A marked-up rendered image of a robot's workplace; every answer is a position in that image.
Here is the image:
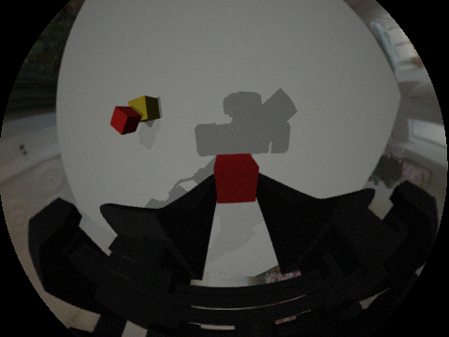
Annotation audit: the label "olive yellow cube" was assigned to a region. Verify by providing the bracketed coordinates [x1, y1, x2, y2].
[128, 95, 160, 123]

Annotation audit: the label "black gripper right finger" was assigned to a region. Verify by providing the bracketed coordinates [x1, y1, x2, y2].
[255, 173, 375, 274]

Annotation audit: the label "red cube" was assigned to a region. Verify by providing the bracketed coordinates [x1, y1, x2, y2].
[213, 154, 259, 203]
[109, 106, 141, 136]

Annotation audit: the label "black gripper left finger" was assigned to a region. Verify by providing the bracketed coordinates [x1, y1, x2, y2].
[100, 175, 217, 280]

